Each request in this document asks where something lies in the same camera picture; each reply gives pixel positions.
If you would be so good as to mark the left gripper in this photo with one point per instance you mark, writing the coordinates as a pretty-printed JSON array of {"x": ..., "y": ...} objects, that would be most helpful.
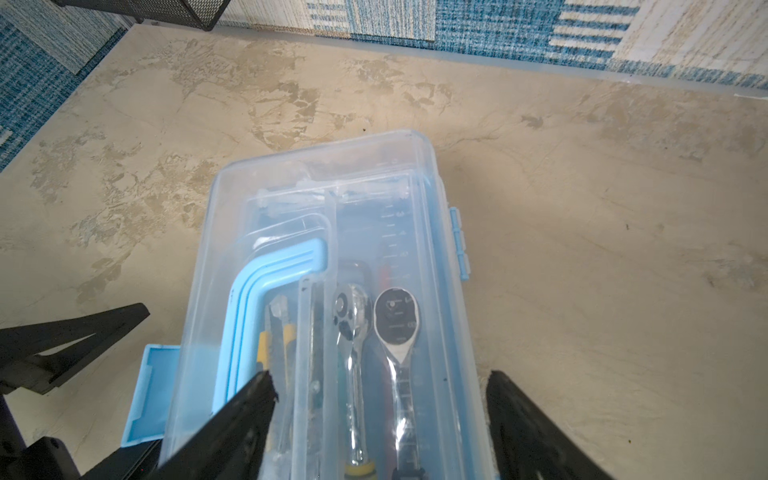
[{"x": 41, "y": 357}]

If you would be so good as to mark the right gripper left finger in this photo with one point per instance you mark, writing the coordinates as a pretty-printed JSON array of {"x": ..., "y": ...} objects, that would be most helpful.
[{"x": 230, "y": 445}]

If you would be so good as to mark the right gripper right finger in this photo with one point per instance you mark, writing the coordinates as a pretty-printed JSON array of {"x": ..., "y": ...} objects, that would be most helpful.
[{"x": 528, "y": 444}]

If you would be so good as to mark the yellow handled ratchet wrench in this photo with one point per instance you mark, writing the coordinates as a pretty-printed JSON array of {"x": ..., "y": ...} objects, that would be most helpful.
[{"x": 352, "y": 316}]

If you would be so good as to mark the light blue plastic toolbox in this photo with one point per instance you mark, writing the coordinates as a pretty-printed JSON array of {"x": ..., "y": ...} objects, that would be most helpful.
[{"x": 370, "y": 211}]

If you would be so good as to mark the black wire mesh shelf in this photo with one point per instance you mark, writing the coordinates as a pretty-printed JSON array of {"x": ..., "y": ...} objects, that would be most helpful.
[{"x": 199, "y": 14}]

